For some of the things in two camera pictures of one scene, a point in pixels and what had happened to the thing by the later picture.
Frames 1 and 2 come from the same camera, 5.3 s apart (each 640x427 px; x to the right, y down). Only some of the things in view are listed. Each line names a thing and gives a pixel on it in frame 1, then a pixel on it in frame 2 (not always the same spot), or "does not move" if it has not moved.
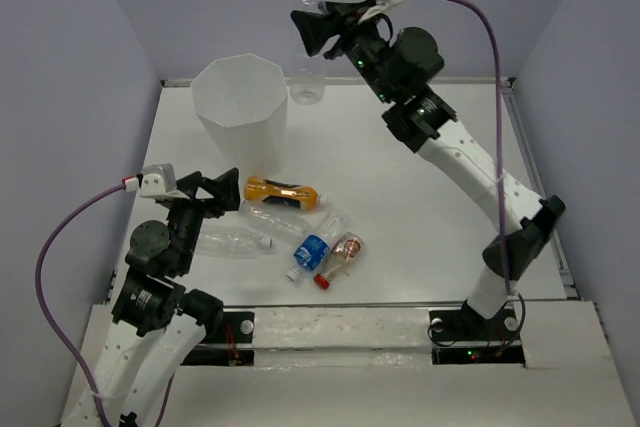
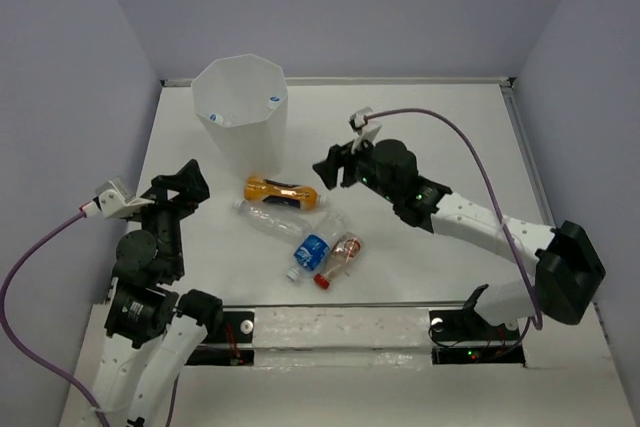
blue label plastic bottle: x=312 y=251 does not move
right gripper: x=343 y=17 to x=341 y=155
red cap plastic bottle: x=346 y=248 does not move
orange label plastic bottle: x=296 y=195 does not move
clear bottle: x=307 y=77 to x=273 y=102
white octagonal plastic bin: x=241 y=101 does not move
